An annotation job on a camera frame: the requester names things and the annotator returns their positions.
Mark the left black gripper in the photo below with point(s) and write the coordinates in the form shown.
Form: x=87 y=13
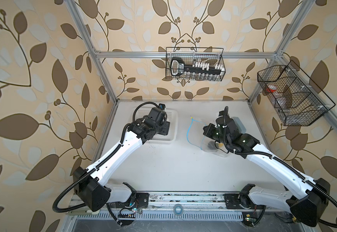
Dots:
x=166 y=128

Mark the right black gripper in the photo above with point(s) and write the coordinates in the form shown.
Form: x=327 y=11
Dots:
x=208 y=132

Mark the white plastic basket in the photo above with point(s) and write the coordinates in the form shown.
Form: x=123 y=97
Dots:
x=172 y=117

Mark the clear zip top bag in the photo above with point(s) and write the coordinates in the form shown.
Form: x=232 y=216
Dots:
x=196 y=138

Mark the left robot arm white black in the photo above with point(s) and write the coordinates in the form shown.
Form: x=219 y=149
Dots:
x=91 y=184

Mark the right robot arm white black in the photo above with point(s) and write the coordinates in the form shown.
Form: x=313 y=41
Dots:
x=304 y=198

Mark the grey blue box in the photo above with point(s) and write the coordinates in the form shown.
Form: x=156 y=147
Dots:
x=240 y=125

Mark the black tool with white pieces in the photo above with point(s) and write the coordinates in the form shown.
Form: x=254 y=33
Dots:
x=179 y=67

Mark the red capped clear container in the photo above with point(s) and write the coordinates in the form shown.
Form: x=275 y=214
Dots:
x=271 y=88

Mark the blue tape roll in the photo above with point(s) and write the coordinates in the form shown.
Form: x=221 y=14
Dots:
x=178 y=210

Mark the black wire basket back wall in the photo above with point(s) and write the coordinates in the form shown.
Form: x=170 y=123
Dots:
x=212 y=55

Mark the black wire basket wall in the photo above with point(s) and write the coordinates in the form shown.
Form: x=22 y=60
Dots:
x=212 y=55
x=299 y=100

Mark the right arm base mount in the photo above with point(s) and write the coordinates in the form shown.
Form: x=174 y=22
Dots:
x=232 y=201

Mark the black wire basket right wall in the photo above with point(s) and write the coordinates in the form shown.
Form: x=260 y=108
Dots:
x=299 y=100

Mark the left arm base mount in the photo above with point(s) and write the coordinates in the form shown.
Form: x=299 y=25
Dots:
x=136 y=200

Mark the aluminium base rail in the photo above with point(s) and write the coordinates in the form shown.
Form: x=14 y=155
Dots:
x=198 y=206

